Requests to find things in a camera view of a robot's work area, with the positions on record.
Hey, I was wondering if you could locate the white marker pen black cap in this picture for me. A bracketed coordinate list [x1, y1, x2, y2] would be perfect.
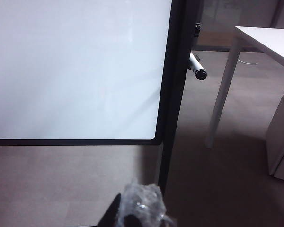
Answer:
[187, 52, 208, 82]

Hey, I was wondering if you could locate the plastic-wrapped right gripper right finger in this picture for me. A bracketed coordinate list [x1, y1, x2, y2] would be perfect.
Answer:
[118, 179, 176, 227]

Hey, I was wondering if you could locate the white whiteboard with black frame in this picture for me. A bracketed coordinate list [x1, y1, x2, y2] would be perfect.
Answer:
[0, 0, 183, 146]

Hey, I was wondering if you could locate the black whiteboard stand post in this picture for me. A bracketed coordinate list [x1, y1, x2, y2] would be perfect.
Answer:
[157, 0, 197, 197]

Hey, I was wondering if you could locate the white cabinet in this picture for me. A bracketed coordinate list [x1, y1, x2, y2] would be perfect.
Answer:
[266, 73, 284, 184]

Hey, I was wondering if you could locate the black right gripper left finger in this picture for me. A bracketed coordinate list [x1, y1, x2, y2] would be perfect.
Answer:
[96, 193, 122, 227]

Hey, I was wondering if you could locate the white table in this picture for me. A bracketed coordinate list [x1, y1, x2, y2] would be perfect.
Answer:
[204, 26, 284, 149]

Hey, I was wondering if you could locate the white floor cable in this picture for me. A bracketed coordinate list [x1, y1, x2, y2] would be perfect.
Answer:
[238, 57, 260, 65]

